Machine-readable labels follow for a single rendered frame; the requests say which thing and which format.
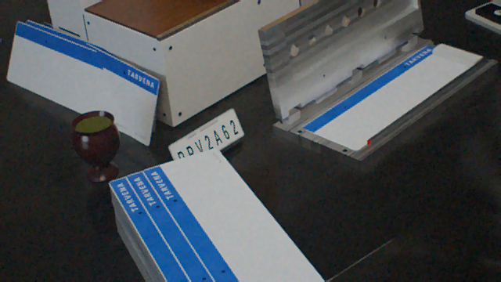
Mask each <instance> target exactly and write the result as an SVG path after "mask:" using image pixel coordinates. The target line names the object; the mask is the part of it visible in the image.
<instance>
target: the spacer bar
mask: <svg viewBox="0 0 501 282"><path fill-rule="evenodd" d="M432 54H433V55H436V56H440V57H443V58H446V59H448V60H453V61H456V62H458V63H462V64H465V65H467V66H470V67H471V66H472V65H474V64H475V63H476V62H478V61H479V60H480V59H482V56H477V55H474V54H472V53H468V52H465V51H463V50H459V49H455V48H453V47H449V46H447V45H443V44H440V45H439V46H438V47H436V48H435V49H433V50H432Z"/></svg>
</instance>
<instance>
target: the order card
mask: <svg viewBox="0 0 501 282"><path fill-rule="evenodd" d="M242 136H244V133H243V129H242V128H241V125H240V123H239V120H238V118H237V116H236V113H235V111H234V109H233V108H231V109H229V110H227V111H226V112H225V113H223V114H221V115H219V116H217V117H216V118H214V119H213V120H211V121H209V122H208V123H207V124H205V125H203V126H202V127H200V128H198V129H197V130H195V131H194V132H191V133H190V134H188V135H187V136H185V137H183V138H181V139H180V140H178V141H177V142H175V143H173V144H171V145H170V146H169V147H168V149H169V150H170V152H171V155H172V157H173V159H174V161H177V160H179V159H182V158H184V157H189V156H192V155H194V154H199V153H202V152H204V151H207V150H211V149H214V148H215V149H218V151H220V150H221V149H223V148H224V147H226V146H228V145H229V144H230V143H233V142H234V141H236V140H237V139H239V138H240V137H242Z"/></svg>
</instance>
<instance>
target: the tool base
mask: <svg viewBox="0 0 501 282"><path fill-rule="evenodd" d="M419 36H421V33H417V34H415V35H414V34H410V35H409V40H408V41H407V42H405V43H403V44H402V45H400V46H399V47H397V48H396V50H397V52H396V54H394V55H393V56H391V57H389V58H388V59H386V60H385V61H383V62H382V63H380V64H378V65H375V64H376V63H377V61H376V60H375V61H373V62H372V63H371V64H369V65H367V66H366V67H364V68H362V69H360V70H358V69H354V70H353V71H352V72H353V75H352V76H351V77H350V78H348V79H346V80H345V81H343V82H341V83H340V84H339V85H337V91H336V92H335V93H334V94H333V95H331V96H329V97H328V98H326V99H324V100H323V101H322V102H320V103H317V104H314V103H315V100H313V101H311V102H310V103H307V104H305V105H304V106H303V107H299V108H298V109H296V108H294V107H292V108H291V109H289V110H288V112H289V115H288V116H287V117H285V118H284V119H282V120H280V121H278V122H277V123H275V124H274V125H273V131H274V134H275V135H277V136H280V137H282V138H284V139H286V140H289V141H291V142H292V143H296V144H297V145H300V146H302V147H305V148H307V149H309V150H312V151H314V152H316V153H318V154H321V155H323V156H325V157H328V158H330V159H332V160H335V161H337V162H340V163H342V164H343V165H347V166H348V167H351V168H353V169H358V170H359V171H362V170H363V169H366V168H368V167H369V166H370V165H371V164H372V163H374V162H375V161H377V160H378V159H380V158H381V157H383V156H384V155H385V154H386V153H387V152H389V151H390V150H392V149H393V148H395V147H396V146H397V145H398V144H400V143H401V142H403V141H404V140H405V139H407V138H408V137H410V136H411V135H412V134H413V133H415V132H416V131H418V130H419V129H420V128H422V126H424V125H425V124H426V123H428V122H429V121H430V120H432V119H433V118H435V117H436V116H438V115H439V114H440V113H441V112H442V111H444V110H447V109H448V108H450V107H451V106H452V105H453V104H454V103H456V102H457V101H459V100H460V99H462V98H463V97H464V96H465V95H467V94H468V93H469V92H471V91H473V89H475V88H476V87H477V86H479V85H480V84H481V83H482V82H484V81H485V80H487V79H488V78H490V77H491V76H492V75H493V74H495V73H496V72H497V71H498V70H499V61H498V60H488V62H486V63H485V64H483V65H482V66H480V67H479V68H478V69H477V70H475V71H474V72H472V73H471V74H470V75H469V76H467V77H466V78H464V79H463V80H462V81H460V82H459V83H458V84H456V85H454V86H453V87H452V88H451V89H449V90H448V91H447V92H445V93H443V94H442V95H441V96H439V97H438V98H437V99H435V100H434V101H432V102H431V103H429V104H428V105H426V106H425V107H424V108H421V110H419V111H418V112H416V113H415V114H414V115H413V116H411V117H410V118H408V119H407V120H405V121H404V122H402V123H401V124H400V125H399V126H397V127H396V128H394V129H393V130H391V131H390V132H389V133H388V134H386V135H385V136H383V137H382V138H380V139H378V140H377V141H376V142H375V143H373V144H372V145H371V146H370V145H368V144H366V145H365V146H364V147H363V148H361V149H360V150H359V151H353V150H351V149H348V148H347V147H344V146H342V145H339V144H337V143H334V142H332V141H329V140H328V139H324V138H323V137H320V136H317V135H315V134H313V133H310V132H307V131H305V130H304V129H302V126H304V125H306V124H307V123H309V122H310V121H312V120H313V119H315V118H317V117H318V116H319V115H320V114H322V113H324V112H325V111H327V110H329V109H330V108H331V107H333V106H335V105H336V104H338V103H340V102H342V101H343V100H345V99H347V98H348V97H349V96H351V95H353V94H354V93H356V92H357V91H358V90H360V89H361V88H362V87H364V86H366V85H368V84H369V83H370V82H371V81H373V80H375V79H376V78H378V77H380V76H381V75H382V74H384V73H386V72H387V71H389V70H390V69H391V68H393V67H395V66H396V65H398V64H399V63H401V62H402V61H403V60H406V59H407V58H409V57H410V56H411V55H413V54H414V53H416V52H417V51H418V50H421V49H422V48H424V47H426V46H428V45H429V46H432V47H435V48H436V47H438V46H439V44H437V45H434V43H433V42H431V40H428V39H427V40H423V39H421V38H418V37H419ZM299 130H301V131H302V132H301V133H298V132H297V131H299ZM343 150H348V152H343Z"/></svg>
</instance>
